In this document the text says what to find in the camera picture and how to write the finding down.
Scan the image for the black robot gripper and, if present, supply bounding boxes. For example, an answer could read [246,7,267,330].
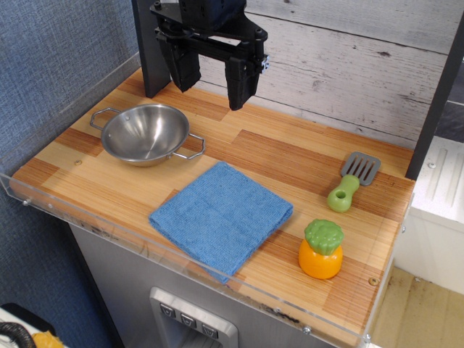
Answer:
[150,1,269,110]

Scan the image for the steel bowl with handles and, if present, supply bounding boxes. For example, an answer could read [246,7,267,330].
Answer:
[90,104,206,167]

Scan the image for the folded blue towel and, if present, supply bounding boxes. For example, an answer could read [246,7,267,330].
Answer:
[149,162,293,283]

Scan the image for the clear acrylic table guard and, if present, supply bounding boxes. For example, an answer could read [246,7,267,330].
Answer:
[7,61,413,347]

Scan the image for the orange toy carrot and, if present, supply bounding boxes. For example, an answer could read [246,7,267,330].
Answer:
[298,219,344,279]

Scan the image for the silver toy fridge dispenser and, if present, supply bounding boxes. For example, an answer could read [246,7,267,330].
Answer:
[149,287,239,347]

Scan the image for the white ribbed appliance top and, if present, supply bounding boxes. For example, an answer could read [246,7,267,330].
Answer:
[412,136,463,223]

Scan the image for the dark vertical post left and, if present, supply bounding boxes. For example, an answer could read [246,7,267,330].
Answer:
[131,0,171,98]

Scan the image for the dark vertical post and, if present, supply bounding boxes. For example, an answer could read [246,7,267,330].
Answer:
[131,0,171,98]
[405,15,463,181]

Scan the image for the toy spatula green handle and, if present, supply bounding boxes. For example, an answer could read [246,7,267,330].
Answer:
[327,152,381,212]

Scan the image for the dark vertical post right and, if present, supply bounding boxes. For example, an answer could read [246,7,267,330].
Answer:
[405,15,463,181]

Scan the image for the black corrugated hose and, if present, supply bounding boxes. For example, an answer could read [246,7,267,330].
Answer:
[0,321,34,348]

